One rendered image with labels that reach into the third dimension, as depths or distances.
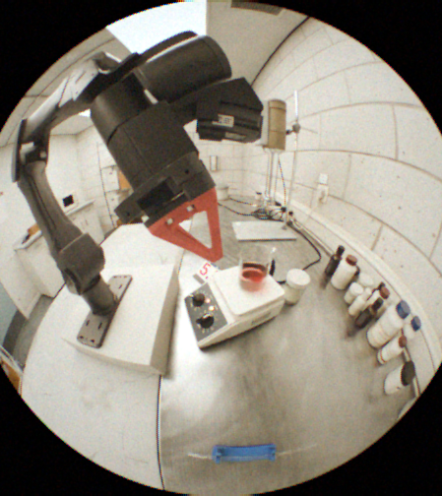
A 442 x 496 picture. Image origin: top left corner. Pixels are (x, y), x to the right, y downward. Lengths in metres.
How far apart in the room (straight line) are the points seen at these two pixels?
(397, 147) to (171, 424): 0.88
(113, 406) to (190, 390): 0.17
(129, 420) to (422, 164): 0.90
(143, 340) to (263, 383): 0.23
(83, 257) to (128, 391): 0.26
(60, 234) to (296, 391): 0.48
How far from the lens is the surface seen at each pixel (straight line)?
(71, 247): 0.27
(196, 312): 0.32
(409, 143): 0.64
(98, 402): 0.40
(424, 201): 0.58
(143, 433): 0.35
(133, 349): 0.28
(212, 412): 0.31
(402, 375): 0.47
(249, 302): 0.28
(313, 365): 0.36
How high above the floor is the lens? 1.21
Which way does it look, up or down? 33 degrees down
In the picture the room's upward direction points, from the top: straight up
